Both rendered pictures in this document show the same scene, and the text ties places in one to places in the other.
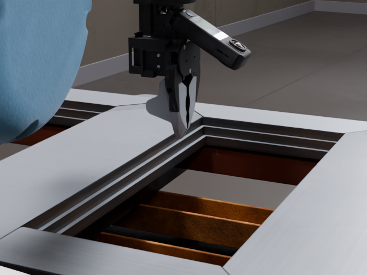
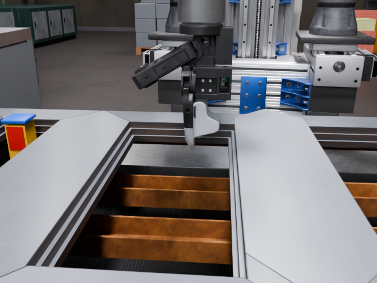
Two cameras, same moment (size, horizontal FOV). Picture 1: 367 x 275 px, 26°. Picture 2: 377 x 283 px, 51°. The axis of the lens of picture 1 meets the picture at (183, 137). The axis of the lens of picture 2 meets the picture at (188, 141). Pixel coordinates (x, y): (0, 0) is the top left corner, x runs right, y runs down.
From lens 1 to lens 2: 1.75 m
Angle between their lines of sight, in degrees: 137
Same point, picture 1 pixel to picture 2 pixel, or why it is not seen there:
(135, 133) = (280, 211)
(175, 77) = not seen: hidden behind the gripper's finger
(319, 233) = (84, 138)
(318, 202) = (82, 156)
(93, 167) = (254, 161)
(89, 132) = (329, 205)
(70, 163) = (276, 163)
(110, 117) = (359, 243)
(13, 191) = (271, 138)
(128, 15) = not seen: outside the picture
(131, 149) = (253, 185)
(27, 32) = not seen: outside the picture
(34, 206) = (245, 132)
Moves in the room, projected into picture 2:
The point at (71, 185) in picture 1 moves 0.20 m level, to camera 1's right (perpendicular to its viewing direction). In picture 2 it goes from (246, 146) to (155, 159)
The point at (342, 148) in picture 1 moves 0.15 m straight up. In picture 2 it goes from (42, 226) to (27, 124)
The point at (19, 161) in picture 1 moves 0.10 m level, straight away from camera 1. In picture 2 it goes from (315, 159) to (359, 178)
